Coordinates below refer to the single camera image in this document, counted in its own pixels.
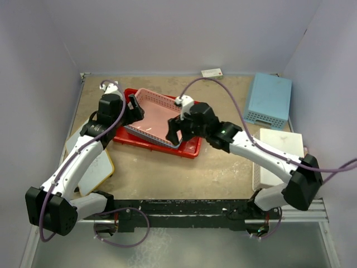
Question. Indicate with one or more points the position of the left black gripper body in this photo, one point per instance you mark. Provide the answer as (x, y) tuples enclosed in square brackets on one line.
[(129, 116)]

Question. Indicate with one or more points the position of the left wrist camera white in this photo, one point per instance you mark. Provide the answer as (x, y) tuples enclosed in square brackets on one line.
[(111, 88)]

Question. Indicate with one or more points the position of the light blue perforated basket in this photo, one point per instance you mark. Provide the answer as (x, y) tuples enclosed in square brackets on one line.
[(268, 101)]

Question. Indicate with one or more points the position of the yellow-rimmed whiteboard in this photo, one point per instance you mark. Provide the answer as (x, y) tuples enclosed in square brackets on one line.
[(100, 169)]

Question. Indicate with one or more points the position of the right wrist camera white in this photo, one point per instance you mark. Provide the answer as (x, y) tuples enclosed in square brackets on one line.
[(184, 103)]

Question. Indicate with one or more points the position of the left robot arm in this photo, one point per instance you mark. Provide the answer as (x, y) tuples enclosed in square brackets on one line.
[(51, 206)]

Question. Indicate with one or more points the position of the pink perforated basket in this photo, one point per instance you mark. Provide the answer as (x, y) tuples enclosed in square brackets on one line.
[(158, 109)]

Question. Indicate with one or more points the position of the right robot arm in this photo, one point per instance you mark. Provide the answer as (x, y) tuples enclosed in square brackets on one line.
[(300, 177)]

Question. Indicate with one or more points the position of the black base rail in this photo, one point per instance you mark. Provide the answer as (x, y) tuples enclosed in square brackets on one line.
[(232, 214)]

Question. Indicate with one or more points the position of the red plastic tray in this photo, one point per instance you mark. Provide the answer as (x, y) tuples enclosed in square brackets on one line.
[(188, 149)]

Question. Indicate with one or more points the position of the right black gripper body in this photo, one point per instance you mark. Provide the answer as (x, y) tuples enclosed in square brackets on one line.
[(191, 130)]

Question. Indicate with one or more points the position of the small white red box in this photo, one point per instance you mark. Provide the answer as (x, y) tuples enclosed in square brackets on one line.
[(212, 73)]

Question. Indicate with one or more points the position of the white perforated basket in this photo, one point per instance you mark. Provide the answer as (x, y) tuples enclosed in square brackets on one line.
[(288, 142)]

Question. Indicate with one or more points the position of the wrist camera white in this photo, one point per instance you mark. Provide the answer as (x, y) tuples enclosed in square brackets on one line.
[(184, 103), (111, 88)]

